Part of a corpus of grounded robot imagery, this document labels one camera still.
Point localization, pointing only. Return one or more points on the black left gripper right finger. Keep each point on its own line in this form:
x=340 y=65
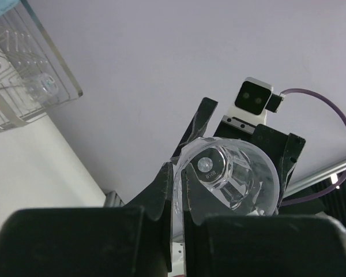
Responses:
x=220 y=243

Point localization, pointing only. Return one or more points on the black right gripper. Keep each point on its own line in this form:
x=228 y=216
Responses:
x=280 y=147

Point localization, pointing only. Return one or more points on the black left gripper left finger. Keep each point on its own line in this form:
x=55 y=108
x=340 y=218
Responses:
x=132 y=240

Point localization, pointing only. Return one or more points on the clear glass cup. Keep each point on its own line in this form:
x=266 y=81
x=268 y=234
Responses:
x=41 y=87
x=236 y=172

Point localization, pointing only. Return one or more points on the metal wire dish rack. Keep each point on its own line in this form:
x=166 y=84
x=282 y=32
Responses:
x=26 y=50

